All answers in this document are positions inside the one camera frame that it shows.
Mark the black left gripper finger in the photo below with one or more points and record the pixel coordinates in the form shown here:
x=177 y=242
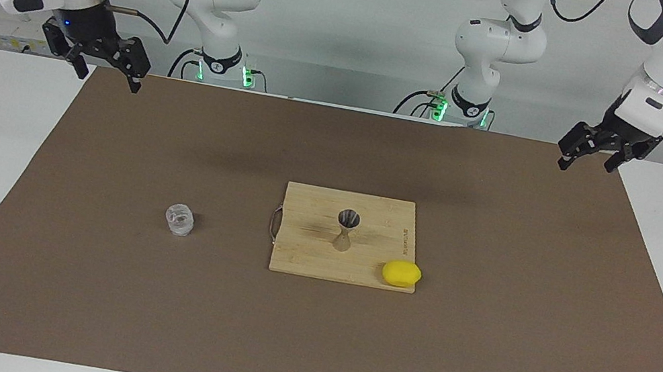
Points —
x=631 y=151
x=582 y=140

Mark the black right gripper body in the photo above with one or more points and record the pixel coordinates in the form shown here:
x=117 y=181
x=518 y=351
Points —
x=86 y=20

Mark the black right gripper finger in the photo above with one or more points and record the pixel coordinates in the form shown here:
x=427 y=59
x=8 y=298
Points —
x=132 y=57
x=68 y=45

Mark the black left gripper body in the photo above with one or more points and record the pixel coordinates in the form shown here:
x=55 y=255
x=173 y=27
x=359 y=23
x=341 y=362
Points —
x=627 y=132

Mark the small clear glass cup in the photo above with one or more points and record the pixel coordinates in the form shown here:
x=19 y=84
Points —
x=180 y=220

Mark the metal double jigger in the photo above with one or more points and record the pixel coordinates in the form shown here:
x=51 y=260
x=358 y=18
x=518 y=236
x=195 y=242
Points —
x=343 y=243

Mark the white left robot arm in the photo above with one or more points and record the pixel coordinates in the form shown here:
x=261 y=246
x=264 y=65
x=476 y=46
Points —
x=501 y=38

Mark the yellow lemon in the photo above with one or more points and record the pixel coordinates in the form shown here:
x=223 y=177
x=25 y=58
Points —
x=401 y=273

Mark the wooden cutting board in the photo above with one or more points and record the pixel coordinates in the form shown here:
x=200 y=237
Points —
x=376 y=242

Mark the brown table mat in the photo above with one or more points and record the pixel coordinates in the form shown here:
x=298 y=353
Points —
x=145 y=317

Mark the white wall socket box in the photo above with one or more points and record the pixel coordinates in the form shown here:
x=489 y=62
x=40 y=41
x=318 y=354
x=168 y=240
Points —
x=17 y=36

